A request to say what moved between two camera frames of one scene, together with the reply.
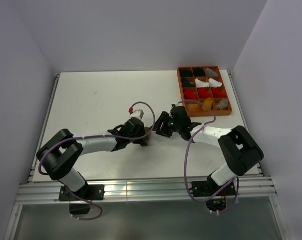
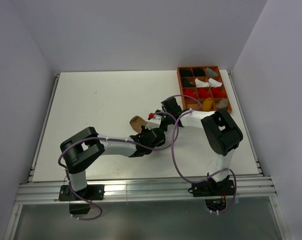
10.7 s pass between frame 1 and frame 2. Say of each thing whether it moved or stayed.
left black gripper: moved
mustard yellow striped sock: stayed
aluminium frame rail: stayed
